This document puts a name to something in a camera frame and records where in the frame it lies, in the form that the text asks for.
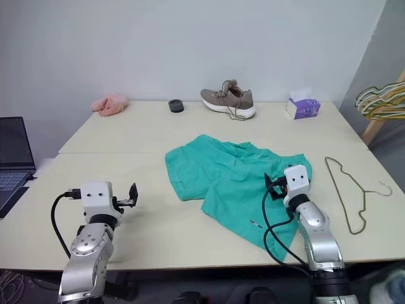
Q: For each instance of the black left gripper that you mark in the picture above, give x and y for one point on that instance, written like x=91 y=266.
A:
x=121 y=203

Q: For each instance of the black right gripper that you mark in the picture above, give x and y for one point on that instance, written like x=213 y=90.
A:
x=280 y=189

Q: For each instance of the teal green shorts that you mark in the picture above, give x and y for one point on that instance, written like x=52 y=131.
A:
x=221 y=177

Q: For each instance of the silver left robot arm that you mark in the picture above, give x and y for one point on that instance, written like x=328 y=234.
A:
x=85 y=250

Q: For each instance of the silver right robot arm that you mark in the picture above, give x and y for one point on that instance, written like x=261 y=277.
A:
x=319 y=234

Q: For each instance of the purple tissue box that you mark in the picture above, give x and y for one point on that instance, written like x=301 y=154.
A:
x=303 y=107

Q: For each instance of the pink plush slipper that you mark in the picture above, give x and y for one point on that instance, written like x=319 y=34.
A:
x=109 y=104

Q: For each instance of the brown sneaker white sole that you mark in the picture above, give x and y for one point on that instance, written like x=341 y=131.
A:
x=235 y=98

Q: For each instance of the dark grey round cup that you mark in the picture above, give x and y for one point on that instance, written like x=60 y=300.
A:
x=176 y=106

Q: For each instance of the dark rounded shape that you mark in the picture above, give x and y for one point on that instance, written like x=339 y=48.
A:
x=259 y=296
x=191 y=298

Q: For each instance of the bundle of coloured hangers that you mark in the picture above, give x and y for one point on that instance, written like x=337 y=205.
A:
x=369 y=114

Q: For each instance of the bunch of hangers on rack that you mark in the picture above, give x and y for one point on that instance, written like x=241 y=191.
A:
x=360 y=100

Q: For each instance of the dark laptop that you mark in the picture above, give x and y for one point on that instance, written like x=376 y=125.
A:
x=14 y=145

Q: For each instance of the white blue cloth bundle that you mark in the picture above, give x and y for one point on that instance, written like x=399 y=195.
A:
x=387 y=288

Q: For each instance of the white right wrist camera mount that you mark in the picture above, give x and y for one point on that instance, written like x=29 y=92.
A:
x=296 y=182

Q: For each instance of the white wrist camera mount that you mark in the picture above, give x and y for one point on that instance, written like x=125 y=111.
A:
x=296 y=182
x=95 y=198

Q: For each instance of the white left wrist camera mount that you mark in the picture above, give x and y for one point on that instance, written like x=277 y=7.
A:
x=95 y=198

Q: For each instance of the black table frame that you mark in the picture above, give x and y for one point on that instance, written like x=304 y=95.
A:
x=152 y=283

